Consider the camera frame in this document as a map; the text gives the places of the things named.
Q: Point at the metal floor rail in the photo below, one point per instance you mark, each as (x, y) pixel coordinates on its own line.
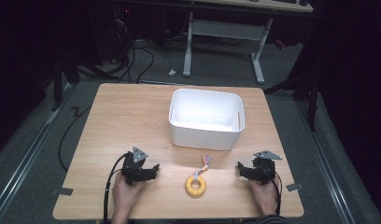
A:
(26, 155)
(327, 165)

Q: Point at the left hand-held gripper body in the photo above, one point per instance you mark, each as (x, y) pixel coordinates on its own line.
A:
(134, 168)

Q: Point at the person's right hand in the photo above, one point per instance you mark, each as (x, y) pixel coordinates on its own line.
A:
(264, 196)

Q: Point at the black metal stand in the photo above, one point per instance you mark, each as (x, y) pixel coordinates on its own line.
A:
(59, 84)
(310, 93)

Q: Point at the grey tape piece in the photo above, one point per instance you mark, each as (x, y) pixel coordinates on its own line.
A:
(63, 191)
(294, 186)

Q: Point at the wooden desk with white legs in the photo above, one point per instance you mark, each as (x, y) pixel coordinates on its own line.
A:
(226, 29)

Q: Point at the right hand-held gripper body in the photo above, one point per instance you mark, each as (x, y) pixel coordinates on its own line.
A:
(264, 169)

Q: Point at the person's left hand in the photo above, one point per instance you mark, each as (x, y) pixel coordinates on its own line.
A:
(126, 196)

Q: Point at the white paper scrap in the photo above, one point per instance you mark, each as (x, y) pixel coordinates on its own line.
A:
(172, 72)

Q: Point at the white plastic bin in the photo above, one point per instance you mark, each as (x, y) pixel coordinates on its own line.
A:
(207, 121)

